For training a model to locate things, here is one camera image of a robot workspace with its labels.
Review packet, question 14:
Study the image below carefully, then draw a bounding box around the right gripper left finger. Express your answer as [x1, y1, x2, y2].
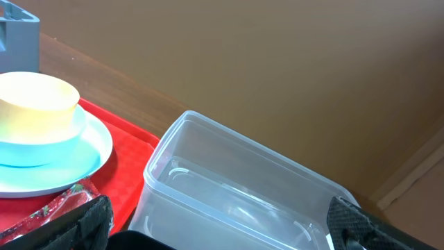
[1, 195, 113, 250]

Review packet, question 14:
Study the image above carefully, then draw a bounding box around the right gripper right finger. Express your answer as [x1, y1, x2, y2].
[327, 197, 436, 250]

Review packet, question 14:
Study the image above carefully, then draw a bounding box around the red snack wrapper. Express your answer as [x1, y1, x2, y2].
[1, 178, 100, 245]

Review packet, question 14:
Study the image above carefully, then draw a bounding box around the light blue bowl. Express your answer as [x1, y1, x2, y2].
[1, 105, 87, 167]

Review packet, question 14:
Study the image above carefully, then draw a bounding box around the yellow plastic cup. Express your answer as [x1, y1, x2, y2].
[1, 72, 80, 144]

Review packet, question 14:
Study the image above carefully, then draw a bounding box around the grey dishwasher rack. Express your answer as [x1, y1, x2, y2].
[1, 0, 40, 73]

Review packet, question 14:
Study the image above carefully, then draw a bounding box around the black plastic tray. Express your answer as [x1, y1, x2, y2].
[105, 231, 175, 250]

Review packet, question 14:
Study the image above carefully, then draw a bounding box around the red plastic tray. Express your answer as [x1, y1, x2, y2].
[0, 97, 161, 240]

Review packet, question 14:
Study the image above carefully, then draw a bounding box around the light blue plate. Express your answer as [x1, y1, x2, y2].
[1, 112, 113, 198]

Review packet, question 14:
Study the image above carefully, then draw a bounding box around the clear plastic bin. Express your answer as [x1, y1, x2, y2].
[130, 110, 354, 249]

